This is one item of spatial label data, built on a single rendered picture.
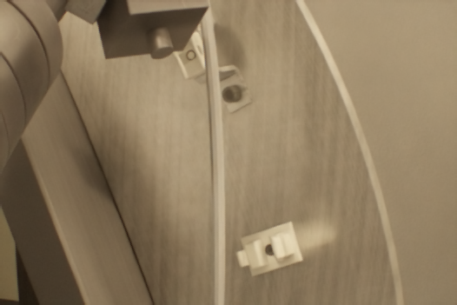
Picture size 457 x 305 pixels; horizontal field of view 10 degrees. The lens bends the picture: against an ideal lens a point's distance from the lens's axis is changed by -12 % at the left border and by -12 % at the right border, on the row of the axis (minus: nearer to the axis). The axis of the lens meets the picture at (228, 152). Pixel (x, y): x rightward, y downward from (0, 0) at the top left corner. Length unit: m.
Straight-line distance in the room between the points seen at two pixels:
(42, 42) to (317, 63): 0.14
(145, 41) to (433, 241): 0.14
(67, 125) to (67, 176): 0.02
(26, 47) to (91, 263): 0.16
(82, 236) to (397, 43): 0.14
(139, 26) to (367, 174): 0.11
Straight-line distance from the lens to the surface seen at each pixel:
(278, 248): 1.01
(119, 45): 0.96
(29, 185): 1.03
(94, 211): 1.05
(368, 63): 1.01
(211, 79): 1.00
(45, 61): 0.92
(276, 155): 1.03
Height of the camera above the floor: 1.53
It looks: 9 degrees down
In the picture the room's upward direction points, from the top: 3 degrees clockwise
